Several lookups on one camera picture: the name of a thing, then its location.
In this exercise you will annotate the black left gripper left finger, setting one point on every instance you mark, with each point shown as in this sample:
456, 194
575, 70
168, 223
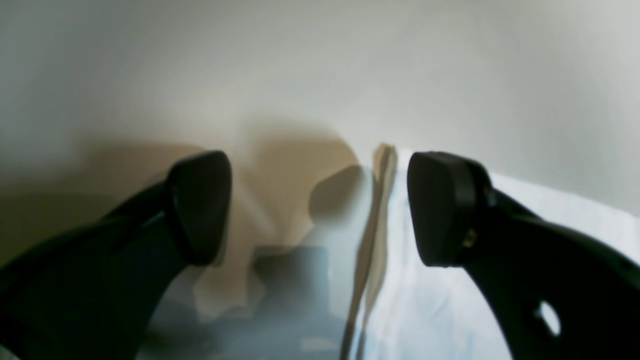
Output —
90, 293

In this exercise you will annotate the white printed T-shirt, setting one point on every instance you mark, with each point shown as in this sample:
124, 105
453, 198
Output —
351, 288

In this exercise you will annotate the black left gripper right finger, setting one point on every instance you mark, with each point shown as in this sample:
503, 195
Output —
556, 293

